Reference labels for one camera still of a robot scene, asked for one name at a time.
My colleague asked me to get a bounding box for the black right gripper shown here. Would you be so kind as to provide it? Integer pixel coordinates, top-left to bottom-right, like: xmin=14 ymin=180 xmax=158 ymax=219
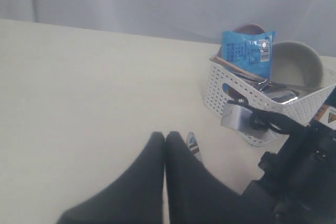
xmin=246 ymin=110 xmax=335 ymax=223

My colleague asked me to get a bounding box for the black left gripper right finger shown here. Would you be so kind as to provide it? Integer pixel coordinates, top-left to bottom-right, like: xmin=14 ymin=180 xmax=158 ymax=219
xmin=165 ymin=132 xmax=275 ymax=223

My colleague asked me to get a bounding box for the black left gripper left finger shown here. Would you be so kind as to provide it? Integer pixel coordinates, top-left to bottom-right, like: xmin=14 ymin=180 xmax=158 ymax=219
xmin=58 ymin=132 xmax=165 ymax=223

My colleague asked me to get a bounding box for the silver table knife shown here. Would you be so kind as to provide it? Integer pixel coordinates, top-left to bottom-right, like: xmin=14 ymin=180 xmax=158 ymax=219
xmin=186 ymin=132 xmax=203 ymax=164

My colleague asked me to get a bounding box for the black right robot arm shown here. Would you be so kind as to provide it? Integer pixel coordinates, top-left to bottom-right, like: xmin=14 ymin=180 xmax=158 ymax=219
xmin=243 ymin=91 xmax=335 ymax=223

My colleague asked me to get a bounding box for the silver foil packet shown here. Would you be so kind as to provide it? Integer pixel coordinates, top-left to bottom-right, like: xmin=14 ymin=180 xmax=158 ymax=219
xmin=260 ymin=83 xmax=300 ymax=104

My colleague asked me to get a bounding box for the white perforated plastic basket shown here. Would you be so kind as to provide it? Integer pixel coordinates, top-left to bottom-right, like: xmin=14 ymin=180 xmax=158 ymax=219
xmin=204 ymin=62 xmax=335 ymax=147

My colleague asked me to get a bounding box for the grey ceramic bowl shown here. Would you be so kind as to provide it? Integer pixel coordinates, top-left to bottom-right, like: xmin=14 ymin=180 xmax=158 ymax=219
xmin=270 ymin=41 xmax=323 ymax=88

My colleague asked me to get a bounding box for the wooden chopstick lower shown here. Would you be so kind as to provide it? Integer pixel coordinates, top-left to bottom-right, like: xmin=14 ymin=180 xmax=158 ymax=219
xmin=209 ymin=58 xmax=263 ymax=82

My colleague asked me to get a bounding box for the wooden chopstick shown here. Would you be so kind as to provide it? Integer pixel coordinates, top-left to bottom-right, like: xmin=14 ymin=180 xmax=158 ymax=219
xmin=213 ymin=56 xmax=266 ymax=81
xmin=209 ymin=58 xmax=263 ymax=82

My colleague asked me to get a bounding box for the wooden chopstick upper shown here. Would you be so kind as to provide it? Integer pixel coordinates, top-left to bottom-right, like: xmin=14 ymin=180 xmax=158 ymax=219
xmin=213 ymin=56 xmax=266 ymax=81

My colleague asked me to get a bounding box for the blue snack packet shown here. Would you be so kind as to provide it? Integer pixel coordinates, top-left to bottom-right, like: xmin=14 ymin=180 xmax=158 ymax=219
xmin=221 ymin=31 xmax=275 ymax=79

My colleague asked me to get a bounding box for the brown round plate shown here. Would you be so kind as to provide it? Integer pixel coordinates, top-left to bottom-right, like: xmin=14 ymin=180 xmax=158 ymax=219
xmin=217 ymin=24 xmax=266 ymax=58

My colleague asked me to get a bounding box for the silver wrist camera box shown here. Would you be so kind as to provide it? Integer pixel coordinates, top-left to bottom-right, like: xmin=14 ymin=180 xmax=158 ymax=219
xmin=220 ymin=102 xmax=253 ymax=134

